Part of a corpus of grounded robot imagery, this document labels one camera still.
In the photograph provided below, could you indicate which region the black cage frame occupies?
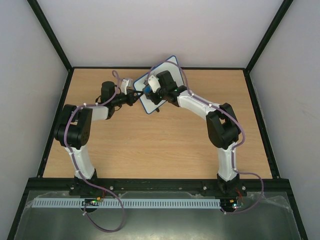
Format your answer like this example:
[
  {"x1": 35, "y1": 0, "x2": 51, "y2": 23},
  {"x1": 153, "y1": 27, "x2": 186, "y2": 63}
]
[{"x1": 7, "y1": 0, "x2": 308, "y2": 240}]

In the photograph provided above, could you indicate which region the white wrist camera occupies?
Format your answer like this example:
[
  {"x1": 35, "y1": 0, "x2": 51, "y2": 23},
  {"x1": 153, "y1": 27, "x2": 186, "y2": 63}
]
[
  {"x1": 120, "y1": 78, "x2": 133, "y2": 95},
  {"x1": 147, "y1": 75, "x2": 161, "y2": 93}
]

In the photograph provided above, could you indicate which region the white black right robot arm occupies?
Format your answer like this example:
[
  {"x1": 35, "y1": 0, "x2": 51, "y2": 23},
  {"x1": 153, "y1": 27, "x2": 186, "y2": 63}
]
[{"x1": 143, "y1": 70, "x2": 241, "y2": 196}]

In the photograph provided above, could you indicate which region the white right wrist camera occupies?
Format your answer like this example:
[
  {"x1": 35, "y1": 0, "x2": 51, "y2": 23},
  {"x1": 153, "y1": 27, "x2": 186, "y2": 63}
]
[{"x1": 147, "y1": 75, "x2": 161, "y2": 93}]

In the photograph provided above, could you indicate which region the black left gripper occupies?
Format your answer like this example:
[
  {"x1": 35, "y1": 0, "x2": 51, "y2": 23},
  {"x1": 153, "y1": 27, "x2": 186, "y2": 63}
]
[{"x1": 112, "y1": 90, "x2": 144, "y2": 108}]

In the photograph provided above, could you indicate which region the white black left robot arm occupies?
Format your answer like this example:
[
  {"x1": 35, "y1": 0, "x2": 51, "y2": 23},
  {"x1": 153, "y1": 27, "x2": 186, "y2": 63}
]
[{"x1": 54, "y1": 79, "x2": 143, "y2": 180}]

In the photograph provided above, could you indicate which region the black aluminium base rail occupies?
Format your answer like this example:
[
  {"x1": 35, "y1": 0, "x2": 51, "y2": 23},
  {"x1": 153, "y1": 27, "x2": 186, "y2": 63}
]
[{"x1": 68, "y1": 178, "x2": 293, "y2": 198}]

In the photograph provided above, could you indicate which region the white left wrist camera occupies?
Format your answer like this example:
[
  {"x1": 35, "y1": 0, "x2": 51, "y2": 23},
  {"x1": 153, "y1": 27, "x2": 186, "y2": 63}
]
[{"x1": 120, "y1": 78, "x2": 133, "y2": 95}]

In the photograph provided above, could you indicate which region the blue framed whiteboard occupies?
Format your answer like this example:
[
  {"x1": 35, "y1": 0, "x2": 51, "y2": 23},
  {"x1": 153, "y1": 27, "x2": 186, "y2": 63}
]
[{"x1": 133, "y1": 62, "x2": 184, "y2": 114}]

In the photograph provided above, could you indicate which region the grey slotted cable duct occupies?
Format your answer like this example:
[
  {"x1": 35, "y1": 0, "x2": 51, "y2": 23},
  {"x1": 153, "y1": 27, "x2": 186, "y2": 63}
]
[{"x1": 30, "y1": 198, "x2": 221, "y2": 209}]

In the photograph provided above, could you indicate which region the blue whiteboard eraser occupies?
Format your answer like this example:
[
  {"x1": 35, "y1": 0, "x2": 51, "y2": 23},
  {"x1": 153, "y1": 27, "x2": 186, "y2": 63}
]
[{"x1": 142, "y1": 85, "x2": 153, "y2": 99}]

